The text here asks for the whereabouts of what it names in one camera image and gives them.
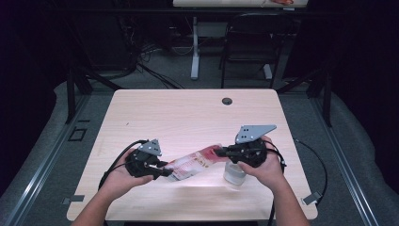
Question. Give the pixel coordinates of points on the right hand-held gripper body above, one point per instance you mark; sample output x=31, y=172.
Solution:
x=251, y=155

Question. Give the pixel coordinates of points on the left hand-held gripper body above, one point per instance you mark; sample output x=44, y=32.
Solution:
x=139, y=164

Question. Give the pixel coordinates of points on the clear plastic jar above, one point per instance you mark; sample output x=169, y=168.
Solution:
x=233, y=175

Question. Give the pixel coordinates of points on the white and red spouted pouch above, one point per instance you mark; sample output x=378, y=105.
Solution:
x=191, y=164

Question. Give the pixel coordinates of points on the person's left hand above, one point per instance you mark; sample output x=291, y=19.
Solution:
x=120, y=182

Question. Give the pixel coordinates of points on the person's right hand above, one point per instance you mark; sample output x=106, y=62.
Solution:
x=269, y=172

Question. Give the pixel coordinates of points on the black table grommet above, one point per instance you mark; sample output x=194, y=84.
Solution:
x=226, y=101

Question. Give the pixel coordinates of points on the grey tape strip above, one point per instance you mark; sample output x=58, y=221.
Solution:
x=73, y=199

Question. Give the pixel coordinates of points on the black metal stand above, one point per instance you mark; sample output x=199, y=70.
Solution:
x=327, y=100
x=71, y=94

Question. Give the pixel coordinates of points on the white standing desk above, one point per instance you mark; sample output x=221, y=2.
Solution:
x=195, y=47

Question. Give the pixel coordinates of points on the black folding chair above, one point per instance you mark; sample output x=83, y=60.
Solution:
x=255, y=37

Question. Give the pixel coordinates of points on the orange item on desk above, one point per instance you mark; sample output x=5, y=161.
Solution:
x=282, y=1

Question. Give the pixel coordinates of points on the aluminium floor rail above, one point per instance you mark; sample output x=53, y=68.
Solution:
x=47, y=163
x=342, y=163

